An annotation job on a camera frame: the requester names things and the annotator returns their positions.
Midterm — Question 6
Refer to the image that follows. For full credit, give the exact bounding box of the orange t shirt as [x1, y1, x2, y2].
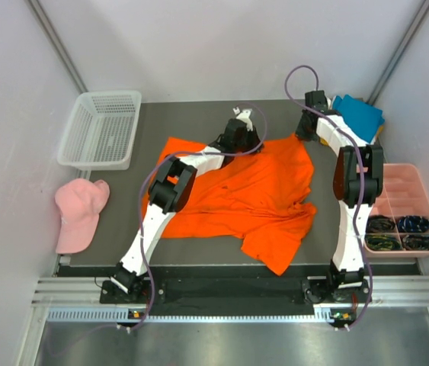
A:
[162, 135, 317, 275]

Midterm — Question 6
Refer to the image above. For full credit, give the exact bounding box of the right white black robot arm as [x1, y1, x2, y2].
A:
[296, 90, 383, 302]

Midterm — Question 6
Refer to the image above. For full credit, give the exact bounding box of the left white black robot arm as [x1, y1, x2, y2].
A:
[110, 109, 263, 303]

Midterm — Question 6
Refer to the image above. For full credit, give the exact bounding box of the folded blue t shirt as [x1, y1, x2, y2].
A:
[331, 95, 385, 143]

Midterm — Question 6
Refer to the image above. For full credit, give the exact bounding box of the folded yellow t shirt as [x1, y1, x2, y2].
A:
[371, 125, 384, 144]

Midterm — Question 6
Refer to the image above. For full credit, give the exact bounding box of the dark green rolled sock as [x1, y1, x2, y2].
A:
[365, 234, 402, 252]

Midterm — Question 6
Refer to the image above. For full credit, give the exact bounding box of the pink compartment organizer tray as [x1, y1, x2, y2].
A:
[364, 163, 429, 258]

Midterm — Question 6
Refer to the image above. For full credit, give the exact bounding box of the white perforated plastic basket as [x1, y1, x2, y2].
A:
[57, 90, 142, 171]

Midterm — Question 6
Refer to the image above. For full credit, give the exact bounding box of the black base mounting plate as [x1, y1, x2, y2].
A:
[100, 276, 369, 312]

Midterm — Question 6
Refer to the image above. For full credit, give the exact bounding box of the pink baseball cap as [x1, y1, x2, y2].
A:
[55, 178, 110, 255]

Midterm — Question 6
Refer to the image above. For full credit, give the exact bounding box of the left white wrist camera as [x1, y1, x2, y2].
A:
[233, 107, 254, 131]

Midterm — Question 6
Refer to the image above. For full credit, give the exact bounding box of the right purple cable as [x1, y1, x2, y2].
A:
[283, 65, 373, 332]

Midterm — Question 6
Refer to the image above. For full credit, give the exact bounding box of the purple cable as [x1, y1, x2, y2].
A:
[116, 103, 269, 332]
[283, 65, 373, 332]

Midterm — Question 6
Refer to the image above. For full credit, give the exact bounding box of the grey slotted cable duct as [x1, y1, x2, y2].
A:
[46, 307, 335, 323]

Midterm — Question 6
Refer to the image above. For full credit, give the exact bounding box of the aluminium frame rail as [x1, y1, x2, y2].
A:
[31, 275, 429, 307]

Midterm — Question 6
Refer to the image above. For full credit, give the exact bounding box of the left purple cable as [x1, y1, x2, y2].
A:
[116, 103, 269, 332]

